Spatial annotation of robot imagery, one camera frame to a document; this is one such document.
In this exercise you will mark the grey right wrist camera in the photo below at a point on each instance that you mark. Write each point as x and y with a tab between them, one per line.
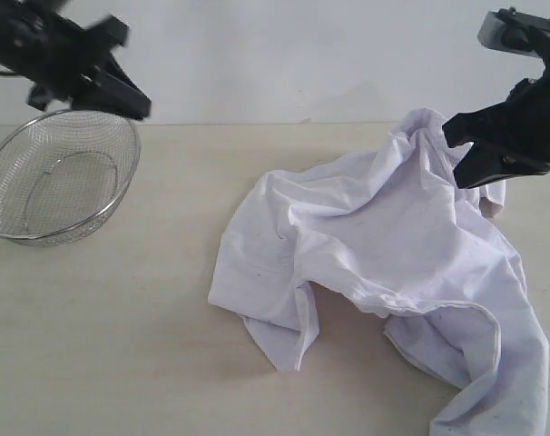
506	30

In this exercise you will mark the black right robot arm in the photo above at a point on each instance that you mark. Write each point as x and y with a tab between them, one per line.
510	139

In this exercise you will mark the white t-shirt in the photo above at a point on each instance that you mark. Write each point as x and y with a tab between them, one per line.
390	231

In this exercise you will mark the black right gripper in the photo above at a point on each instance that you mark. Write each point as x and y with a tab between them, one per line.
510	139

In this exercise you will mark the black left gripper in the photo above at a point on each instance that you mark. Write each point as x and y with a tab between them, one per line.
67	62

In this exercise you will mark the metal mesh basket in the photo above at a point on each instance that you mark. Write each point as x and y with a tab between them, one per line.
63	175

